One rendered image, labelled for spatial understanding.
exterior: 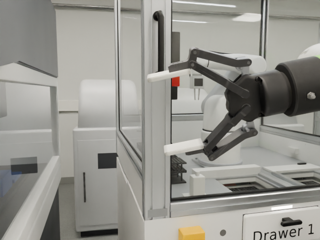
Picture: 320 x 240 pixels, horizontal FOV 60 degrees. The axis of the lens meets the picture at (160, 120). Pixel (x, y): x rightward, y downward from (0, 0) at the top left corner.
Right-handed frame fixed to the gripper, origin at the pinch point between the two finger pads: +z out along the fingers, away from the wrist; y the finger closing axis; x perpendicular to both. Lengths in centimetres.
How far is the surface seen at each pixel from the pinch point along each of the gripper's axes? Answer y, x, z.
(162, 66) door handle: 2.6, -28.9, -1.4
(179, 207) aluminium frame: -39.1, -23.5, 2.0
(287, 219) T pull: -54, -26, -31
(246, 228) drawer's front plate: -53, -24, -17
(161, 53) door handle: 6.0, -29.9, -2.1
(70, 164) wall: -159, -304, 157
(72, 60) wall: -23, -345, 119
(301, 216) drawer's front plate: -57, -29, -37
